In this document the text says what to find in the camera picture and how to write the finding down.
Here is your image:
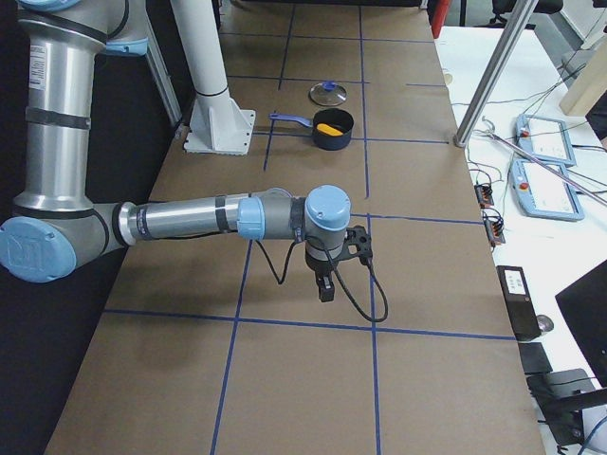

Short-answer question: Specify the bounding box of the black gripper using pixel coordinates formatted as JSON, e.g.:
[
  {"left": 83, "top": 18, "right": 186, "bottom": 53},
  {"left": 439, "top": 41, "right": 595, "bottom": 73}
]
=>
[{"left": 304, "top": 253, "right": 335, "bottom": 302}]

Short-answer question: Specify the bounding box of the yellow corn cob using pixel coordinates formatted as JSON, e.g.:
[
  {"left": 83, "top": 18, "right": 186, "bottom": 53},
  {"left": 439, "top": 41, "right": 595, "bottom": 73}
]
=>
[{"left": 316, "top": 123, "right": 343, "bottom": 137}]

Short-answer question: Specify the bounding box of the glass lid with purple knob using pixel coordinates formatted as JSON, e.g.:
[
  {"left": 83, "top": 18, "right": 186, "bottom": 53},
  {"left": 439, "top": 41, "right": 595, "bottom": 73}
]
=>
[{"left": 308, "top": 81, "right": 347, "bottom": 107}]

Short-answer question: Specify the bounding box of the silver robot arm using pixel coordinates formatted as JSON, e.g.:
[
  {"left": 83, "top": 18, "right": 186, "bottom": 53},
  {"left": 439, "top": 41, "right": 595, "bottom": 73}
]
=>
[{"left": 1, "top": 1, "right": 175, "bottom": 310}]

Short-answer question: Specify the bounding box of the small relay board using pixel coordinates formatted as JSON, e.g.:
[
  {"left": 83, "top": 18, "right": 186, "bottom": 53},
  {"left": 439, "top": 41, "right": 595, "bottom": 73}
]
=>
[
  {"left": 482, "top": 208, "right": 506, "bottom": 247},
  {"left": 474, "top": 183, "right": 494, "bottom": 209}
]

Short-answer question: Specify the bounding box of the white support column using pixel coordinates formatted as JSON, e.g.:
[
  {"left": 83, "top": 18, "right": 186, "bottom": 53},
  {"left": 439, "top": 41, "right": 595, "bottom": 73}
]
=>
[{"left": 171, "top": 0, "right": 256, "bottom": 155}]

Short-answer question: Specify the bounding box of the black box with white label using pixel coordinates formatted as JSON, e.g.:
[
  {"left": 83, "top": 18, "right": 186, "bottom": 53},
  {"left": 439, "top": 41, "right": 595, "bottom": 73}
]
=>
[{"left": 496, "top": 265, "right": 541, "bottom": 341}]

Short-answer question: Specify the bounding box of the metal grabber stick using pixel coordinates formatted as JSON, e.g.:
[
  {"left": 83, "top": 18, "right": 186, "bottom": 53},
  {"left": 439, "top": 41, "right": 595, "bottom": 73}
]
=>
[{"left": 481, "top": 116, "right": 607, "bottom": 207}]

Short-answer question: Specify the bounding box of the near teach pendant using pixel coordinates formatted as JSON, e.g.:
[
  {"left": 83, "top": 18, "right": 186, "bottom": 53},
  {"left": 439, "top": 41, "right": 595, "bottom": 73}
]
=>
[{"left": 509, "top": 158, "right": 584, "bottom": 222}]

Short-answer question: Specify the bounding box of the teach pendant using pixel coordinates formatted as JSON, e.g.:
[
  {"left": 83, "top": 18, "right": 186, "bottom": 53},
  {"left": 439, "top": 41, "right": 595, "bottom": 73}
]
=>
[
  {"left": 509, "top": 158, "right": 584, "bottom": 222},
  {"left": 515, "top": 114, "right": 577, "bottom": 167}
]

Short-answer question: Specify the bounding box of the black monitor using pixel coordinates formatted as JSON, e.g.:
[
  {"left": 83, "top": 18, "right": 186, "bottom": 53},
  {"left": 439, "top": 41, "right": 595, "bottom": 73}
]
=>
[{"left": 556, "top": 269, "right": 607, "bottom": 387}]

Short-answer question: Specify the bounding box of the far teach pendant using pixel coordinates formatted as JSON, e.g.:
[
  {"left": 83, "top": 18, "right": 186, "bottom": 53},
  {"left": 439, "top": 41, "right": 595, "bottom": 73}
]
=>
[{"left": 515, "top": 114, "right": 577, "bottom": 167}]

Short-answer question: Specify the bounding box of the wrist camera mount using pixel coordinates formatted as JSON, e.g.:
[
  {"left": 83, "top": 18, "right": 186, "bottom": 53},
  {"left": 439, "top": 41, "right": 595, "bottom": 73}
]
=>
[{"left": 340, "top": 226, "right": 373, "bottom": 266}]

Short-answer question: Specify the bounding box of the black camera cable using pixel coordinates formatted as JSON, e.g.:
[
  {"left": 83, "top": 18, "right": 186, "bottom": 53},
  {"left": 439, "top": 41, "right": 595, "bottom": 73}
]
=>
[{"left": 253, "top": 236, "right": 390, "bottom": 324}]

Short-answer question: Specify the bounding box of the dark pot with purple handle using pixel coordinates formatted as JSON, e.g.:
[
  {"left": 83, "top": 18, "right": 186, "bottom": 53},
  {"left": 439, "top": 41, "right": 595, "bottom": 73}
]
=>
[{"left": 268, "top": 108, "right": 355, "bottom": 151}]

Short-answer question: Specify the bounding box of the aluminium frame post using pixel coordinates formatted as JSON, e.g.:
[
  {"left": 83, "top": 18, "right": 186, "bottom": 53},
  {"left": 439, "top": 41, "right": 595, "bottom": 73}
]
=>
[{"left": 453, "top": 0, "right": 539, "bottom": 148}]

